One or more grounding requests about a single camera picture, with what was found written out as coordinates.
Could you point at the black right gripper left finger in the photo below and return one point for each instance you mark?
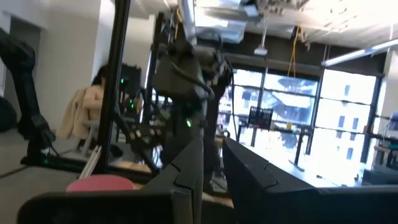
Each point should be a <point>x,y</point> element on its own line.
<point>186,174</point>

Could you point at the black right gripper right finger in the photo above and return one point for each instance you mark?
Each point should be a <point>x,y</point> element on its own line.
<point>264,193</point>

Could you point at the pink bowl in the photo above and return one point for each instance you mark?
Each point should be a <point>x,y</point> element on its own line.
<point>99,183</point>

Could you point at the black bowl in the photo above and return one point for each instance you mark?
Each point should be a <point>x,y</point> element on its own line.
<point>62,208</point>

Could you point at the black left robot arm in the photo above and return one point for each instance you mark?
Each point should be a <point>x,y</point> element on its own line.
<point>180,77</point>

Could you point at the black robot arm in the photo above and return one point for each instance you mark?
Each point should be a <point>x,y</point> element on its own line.
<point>26,93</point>

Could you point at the white chair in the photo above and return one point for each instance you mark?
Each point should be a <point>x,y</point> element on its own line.
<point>90,127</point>

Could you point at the person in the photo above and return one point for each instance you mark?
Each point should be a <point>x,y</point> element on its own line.
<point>94,99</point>

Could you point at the beige coat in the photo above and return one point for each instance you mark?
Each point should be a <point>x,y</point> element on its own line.
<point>73,118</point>

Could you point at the ceiling projector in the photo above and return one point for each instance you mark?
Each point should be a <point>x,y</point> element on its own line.
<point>260,50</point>

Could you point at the long ceiling light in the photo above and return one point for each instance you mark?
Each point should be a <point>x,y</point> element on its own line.
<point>357,54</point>

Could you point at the black aluminium frame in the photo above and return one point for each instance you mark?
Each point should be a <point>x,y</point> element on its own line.
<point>115,77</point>

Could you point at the silver air duct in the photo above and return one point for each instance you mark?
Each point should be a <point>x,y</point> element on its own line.
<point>217,28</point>

